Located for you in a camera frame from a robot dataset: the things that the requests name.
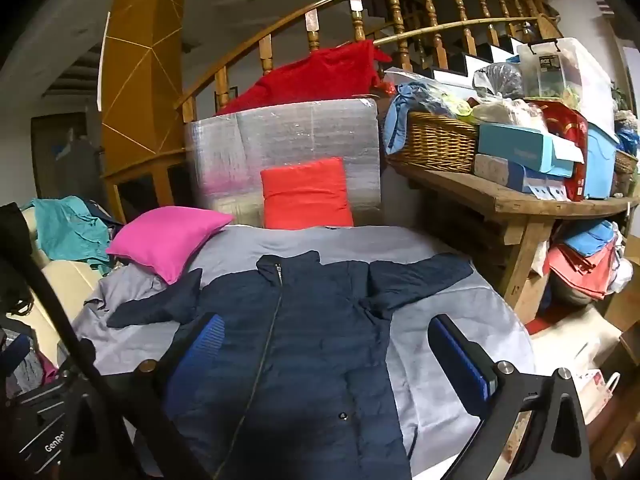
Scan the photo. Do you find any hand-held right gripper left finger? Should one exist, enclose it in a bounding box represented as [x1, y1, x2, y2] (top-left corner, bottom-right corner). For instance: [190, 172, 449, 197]
[62, 312, 226, 480]

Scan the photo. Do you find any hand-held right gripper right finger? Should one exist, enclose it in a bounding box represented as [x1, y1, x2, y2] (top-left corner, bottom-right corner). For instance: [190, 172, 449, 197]
[427, 314, 593, 480]

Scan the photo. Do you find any navy blue puffer jacket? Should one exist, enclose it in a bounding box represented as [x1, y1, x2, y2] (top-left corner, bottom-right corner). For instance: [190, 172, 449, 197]
[107, 250, 474, 480]

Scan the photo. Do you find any pink pillow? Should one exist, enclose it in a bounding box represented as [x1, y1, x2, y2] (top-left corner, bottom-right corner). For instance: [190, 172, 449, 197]
[106, 206, 235, 286]

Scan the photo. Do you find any white paper bag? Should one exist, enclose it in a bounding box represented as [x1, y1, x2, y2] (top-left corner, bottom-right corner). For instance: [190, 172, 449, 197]
[570, 367, 623, 426]

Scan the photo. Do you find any grey blanket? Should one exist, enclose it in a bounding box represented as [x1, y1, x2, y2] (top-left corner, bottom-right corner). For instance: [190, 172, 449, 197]
[70, 224, 536, 480]

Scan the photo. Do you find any coral folded cloth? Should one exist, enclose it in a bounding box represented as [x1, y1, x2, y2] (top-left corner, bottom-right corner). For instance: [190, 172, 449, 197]
[547, 242, 621, 301]

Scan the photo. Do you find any cream sofa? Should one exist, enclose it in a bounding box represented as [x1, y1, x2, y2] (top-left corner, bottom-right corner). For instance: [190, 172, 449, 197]
[20, 205, 101, 356]

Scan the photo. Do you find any brown cardboard box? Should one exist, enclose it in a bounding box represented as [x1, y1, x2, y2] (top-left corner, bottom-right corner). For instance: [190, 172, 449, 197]
[600, 280, 640, 361]

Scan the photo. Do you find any wooden table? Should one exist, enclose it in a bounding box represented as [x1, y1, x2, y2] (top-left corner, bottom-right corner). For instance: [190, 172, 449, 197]
[385, 157, 640, 326]

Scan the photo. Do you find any blue folded cloth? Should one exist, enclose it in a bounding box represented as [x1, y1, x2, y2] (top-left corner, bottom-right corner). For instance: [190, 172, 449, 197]
[565, 220, 616, 256]

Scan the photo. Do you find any teal garment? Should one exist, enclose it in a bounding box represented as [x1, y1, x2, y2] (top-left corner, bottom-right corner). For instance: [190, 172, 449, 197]
[22, 196, 118, 276]

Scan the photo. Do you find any red pillow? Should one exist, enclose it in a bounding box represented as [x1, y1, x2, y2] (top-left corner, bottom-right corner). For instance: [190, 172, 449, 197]
[260, 156, 355, 231]

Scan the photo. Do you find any black bag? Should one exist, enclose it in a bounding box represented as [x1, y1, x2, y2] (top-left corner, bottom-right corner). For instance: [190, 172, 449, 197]
[0, 203, 36, 316]

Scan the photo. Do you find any white and blue box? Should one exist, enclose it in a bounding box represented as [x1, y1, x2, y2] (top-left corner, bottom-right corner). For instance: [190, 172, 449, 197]
[472, 154, 571, 202]

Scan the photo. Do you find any light blue cardboard box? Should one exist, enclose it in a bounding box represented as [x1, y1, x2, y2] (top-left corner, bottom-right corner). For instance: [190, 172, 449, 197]
[476, 121, 586, 178]

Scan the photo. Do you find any silver wrapped package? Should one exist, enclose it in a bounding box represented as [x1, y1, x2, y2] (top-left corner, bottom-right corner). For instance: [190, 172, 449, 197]
[185, 97, 383, 228]

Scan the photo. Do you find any blue plastic bin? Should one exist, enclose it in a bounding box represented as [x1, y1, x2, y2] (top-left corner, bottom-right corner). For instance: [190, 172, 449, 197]
[582, 125, 618, 200]

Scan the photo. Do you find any light blue cloth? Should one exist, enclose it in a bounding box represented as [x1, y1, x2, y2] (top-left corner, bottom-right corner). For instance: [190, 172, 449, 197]
[382, 81, 441, 156]

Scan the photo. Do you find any red gift bag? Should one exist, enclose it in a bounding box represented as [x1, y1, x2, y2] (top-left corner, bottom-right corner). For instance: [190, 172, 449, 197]
[530, 100, 590, 202]

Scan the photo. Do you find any small wicker basket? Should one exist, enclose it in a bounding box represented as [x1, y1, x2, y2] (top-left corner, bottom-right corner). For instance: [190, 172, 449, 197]
[614, 150, 640, 196]

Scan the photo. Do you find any yellow wooden pillar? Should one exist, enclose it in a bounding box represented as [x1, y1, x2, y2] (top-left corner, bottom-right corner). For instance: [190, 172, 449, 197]
[100, 0, 193, 211]

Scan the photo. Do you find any clear plastic bag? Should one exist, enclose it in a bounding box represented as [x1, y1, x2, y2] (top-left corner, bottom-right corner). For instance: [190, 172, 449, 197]
[472, 62, 526, 98]

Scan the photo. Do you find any red cloth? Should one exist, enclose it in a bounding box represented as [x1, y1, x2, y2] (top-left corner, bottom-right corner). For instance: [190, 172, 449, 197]
[215, 39, 393, 117]

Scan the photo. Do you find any clear plastic storage box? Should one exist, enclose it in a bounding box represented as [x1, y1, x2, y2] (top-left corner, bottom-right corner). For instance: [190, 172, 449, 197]
[515, 37, 621, 143]

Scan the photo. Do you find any wooden stair railing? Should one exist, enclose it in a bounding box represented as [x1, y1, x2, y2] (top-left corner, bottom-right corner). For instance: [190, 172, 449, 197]
[175, 0, 563, 123]

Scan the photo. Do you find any black cable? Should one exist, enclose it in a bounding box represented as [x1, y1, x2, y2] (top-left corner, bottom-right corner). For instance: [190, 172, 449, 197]
[0, 245, 211, 480]

